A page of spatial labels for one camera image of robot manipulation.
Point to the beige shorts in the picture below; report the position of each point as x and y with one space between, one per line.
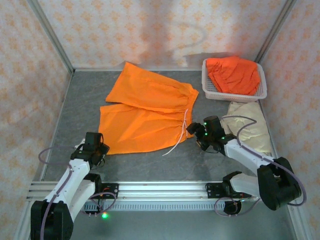
252 130

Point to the light orange shorts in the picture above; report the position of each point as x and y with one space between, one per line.
145 110

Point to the red-orange shorts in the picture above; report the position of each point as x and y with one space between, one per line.
235 75

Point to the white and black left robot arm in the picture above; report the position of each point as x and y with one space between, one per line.
72 180

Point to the white perforated plastic basket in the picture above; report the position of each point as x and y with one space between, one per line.
208 87

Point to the black connector block with LED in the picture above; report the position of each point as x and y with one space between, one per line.
103 215

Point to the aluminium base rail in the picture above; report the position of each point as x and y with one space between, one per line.
162 190

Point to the aluminium frame bar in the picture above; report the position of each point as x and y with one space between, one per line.
100 69

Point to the aluminium frame leg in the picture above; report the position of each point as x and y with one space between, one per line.
298 220
22 220

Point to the aluminium frame post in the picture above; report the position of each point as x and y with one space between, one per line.
275 30
51 32

